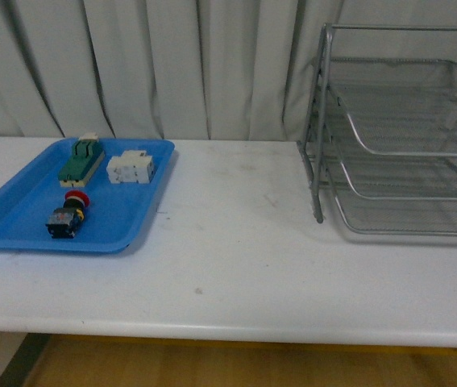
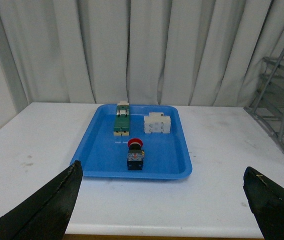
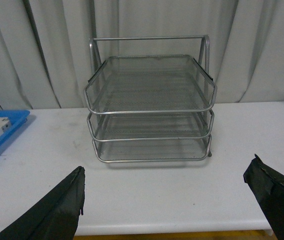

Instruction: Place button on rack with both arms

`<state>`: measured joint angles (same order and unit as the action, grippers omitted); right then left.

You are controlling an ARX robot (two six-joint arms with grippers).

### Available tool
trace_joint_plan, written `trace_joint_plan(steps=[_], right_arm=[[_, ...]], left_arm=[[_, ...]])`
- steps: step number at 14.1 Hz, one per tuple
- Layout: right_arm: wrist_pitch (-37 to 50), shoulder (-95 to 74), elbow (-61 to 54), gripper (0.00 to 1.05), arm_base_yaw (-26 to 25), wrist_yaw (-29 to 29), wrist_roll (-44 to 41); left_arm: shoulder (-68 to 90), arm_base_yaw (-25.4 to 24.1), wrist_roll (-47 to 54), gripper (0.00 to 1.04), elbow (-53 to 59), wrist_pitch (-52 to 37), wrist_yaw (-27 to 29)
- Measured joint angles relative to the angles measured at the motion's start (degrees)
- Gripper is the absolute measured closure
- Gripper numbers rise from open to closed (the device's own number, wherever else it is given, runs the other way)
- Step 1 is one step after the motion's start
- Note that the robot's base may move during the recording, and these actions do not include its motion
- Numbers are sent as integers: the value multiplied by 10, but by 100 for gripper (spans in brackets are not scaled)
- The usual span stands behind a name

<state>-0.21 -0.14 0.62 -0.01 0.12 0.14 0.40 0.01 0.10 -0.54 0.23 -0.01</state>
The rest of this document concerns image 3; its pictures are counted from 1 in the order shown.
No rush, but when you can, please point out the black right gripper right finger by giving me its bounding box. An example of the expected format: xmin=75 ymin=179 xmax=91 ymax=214
xmin=243 ymin=155 xmax=284 ymax=240

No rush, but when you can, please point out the white curtain backdrop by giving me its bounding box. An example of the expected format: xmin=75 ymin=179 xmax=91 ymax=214
xmin=0 ymin=0 xmax=284 ymax=110

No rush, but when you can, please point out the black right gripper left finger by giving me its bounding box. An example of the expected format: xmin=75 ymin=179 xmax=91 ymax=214
xmin=0 ymin=166 xmax=85 ymax=240

